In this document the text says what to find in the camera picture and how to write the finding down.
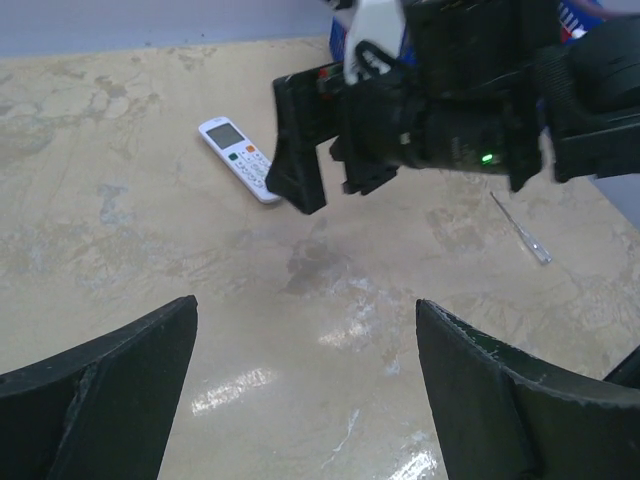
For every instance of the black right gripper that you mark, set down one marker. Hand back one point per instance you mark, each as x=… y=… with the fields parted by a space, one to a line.
x=469 y=104

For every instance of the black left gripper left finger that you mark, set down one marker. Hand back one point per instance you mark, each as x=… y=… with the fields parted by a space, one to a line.
x=103 y=409

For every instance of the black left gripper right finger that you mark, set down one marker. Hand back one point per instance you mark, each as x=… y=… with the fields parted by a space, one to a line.
x=502 y=413

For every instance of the white remote control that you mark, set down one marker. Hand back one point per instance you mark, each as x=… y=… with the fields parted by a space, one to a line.
x=240 y=155

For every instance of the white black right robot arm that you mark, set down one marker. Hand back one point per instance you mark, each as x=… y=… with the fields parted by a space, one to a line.
x=589 y=99

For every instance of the blue plastic basket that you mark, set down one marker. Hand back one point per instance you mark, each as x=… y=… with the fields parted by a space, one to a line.
x=576 y=18

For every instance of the clear handled screwdriver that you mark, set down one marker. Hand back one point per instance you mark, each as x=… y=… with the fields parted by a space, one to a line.
x=542 y=254

